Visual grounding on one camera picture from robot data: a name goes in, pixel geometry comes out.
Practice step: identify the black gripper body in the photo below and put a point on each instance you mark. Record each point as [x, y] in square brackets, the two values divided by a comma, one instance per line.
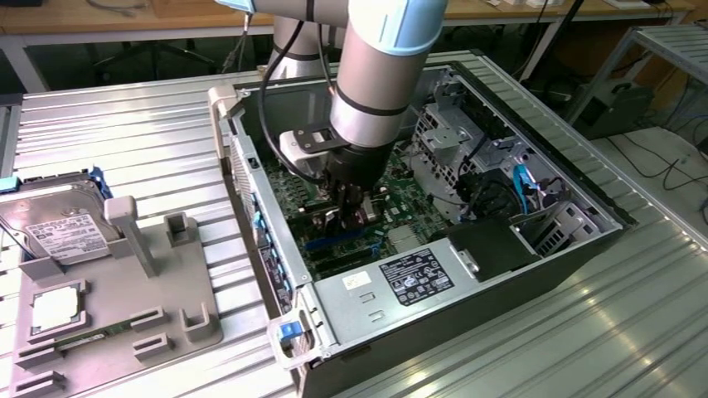
[359, 168]

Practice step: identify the black graphics card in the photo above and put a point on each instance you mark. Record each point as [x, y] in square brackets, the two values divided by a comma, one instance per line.
[312, 219]

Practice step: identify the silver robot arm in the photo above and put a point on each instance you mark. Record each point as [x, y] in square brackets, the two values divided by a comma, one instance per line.
[376, 74]

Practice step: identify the blue expansion slot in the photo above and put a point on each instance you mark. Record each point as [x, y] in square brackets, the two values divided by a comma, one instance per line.
[327, 244]

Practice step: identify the green motherboard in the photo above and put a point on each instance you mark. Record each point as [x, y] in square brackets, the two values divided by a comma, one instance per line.
[410, 199]

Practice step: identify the silver chipset heatsink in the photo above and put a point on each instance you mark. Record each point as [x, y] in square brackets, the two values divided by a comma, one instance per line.
[408, 238]

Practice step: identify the black expansion slot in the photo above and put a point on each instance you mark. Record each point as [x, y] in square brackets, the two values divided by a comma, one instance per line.
[343, 260]

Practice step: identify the blue expansion slot latch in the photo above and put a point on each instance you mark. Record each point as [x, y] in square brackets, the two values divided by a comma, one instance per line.
[266, 238]
[275, 257]
[256, 218]

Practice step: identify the grey power supply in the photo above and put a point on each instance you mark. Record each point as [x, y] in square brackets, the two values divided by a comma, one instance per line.
[359, 304]

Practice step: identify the open PC case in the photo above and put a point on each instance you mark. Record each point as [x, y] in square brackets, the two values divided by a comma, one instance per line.
[443, 331]

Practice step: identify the metal disk bay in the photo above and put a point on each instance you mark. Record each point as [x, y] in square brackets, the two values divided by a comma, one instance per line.
[564, 228]

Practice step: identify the black chair base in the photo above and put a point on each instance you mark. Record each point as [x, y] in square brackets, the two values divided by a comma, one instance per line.
[155, 54]

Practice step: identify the grey parts rack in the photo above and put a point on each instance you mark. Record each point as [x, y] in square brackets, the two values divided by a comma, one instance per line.
[111, 298]

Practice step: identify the black box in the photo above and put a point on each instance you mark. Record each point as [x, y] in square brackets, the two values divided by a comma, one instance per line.
[619, 112]

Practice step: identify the hard disk with blue carrier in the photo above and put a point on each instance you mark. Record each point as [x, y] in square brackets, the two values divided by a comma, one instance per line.
[55, 224]

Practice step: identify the green RAM stick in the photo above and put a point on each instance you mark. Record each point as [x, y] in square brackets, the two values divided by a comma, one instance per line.
[94, 335]

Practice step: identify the silver CPU chip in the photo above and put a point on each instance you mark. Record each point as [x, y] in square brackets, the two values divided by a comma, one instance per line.
[55, 309]

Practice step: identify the wooden desk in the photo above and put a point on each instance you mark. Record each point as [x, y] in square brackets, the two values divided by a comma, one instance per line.
[83, 20]

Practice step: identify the metal slat side table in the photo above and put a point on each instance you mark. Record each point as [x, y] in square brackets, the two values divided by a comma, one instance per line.
[675, 45]

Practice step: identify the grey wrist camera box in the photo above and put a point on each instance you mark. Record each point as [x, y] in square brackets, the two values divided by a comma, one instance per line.
[302, 153]

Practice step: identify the black air duct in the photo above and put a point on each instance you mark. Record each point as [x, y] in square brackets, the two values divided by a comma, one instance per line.
[487, 248]

